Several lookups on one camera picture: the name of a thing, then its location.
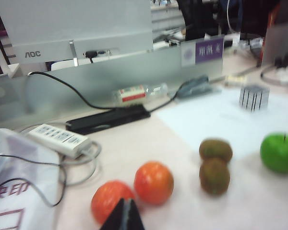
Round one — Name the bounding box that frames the clear red-labelled plastic bottle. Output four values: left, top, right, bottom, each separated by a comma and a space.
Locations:
112, 82, 169, 105

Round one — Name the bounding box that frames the white paper sheet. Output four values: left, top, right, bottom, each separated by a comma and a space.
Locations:
156, 86, 288, 161

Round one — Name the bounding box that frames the grey-white power strip cord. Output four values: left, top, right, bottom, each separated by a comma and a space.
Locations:
19, 124, 103, 186

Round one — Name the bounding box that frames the translucent red-printed plastic bag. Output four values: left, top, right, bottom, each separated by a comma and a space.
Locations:
0, 128, 63, 230

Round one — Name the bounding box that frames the thick black cable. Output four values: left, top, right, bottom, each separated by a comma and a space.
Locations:
27, 71, 185, 113

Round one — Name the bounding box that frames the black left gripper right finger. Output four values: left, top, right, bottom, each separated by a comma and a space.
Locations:
127, 198, 146, 230

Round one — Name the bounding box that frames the thin black cable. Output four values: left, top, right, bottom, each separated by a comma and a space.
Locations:
0, 154, 68, 208

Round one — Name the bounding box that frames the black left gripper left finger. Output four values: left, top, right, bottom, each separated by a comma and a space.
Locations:
99, 197, 129, 230

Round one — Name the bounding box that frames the brown fuzzy kiwi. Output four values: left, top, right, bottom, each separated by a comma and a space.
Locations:
198, 157, 231, 197
198, 138, 233, 163

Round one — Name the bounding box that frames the white AOC monitor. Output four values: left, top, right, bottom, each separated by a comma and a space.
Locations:
0, 0, 154, 68

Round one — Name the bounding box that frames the green apple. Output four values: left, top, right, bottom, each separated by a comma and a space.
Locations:
259, 132, 288, 174

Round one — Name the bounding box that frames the silver mirror puzzle cube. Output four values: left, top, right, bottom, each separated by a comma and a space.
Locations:
239, 84, 271, 111

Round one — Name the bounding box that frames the frosted glass desk partition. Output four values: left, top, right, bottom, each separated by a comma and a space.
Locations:
0, 42, 225, 125

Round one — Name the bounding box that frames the orange tangerine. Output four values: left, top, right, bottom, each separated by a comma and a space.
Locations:
133, 161, 175, 206
90, 181, 136, 225

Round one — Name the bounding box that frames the white tissue pack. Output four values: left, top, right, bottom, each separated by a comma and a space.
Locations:
224, 74, 247, 86

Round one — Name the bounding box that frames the purple and white name plate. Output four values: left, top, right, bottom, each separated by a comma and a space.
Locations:
180, 37, 225, 67

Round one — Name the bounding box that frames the white power strip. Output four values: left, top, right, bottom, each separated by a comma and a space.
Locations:
27, 123, 91, 159

